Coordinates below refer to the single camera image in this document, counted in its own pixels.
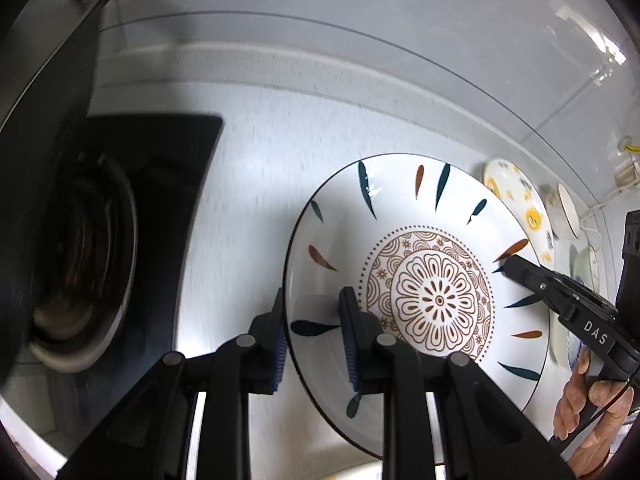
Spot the yellow bear print plate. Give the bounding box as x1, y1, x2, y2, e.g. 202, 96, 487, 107
482, 157, 556, 266

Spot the blue patterned plate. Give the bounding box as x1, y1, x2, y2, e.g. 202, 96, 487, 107
565, 272, 590, 367

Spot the black gas stove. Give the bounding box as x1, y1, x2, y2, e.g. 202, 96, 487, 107
30, 114, 224, 361

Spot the person's right hand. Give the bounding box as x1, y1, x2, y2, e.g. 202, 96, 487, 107
552, 347, 636, 478

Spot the beige wall outlet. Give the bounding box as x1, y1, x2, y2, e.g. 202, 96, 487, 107
617, 157, 640, 192

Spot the large flower-patterned plate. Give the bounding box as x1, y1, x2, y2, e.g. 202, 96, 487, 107
282, 152, 551, 461

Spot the white power cable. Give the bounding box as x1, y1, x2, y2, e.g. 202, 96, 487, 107
579, 186, 630, 239

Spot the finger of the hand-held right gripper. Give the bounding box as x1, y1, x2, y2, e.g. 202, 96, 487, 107
502, 256, 617, 322

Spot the white bowl with brown rim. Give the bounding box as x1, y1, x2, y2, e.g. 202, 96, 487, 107
542, 182, 581, 241

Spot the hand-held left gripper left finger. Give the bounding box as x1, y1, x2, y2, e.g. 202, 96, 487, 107
57, 287, 290, 480

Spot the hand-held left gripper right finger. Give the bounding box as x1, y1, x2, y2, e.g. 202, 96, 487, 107
339, 286, 576, 480

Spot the steel wok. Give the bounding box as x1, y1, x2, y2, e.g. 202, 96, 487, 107
15, 152, 139, 374

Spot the dark range hood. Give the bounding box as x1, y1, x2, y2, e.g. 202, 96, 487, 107
0, 0, 168, 186

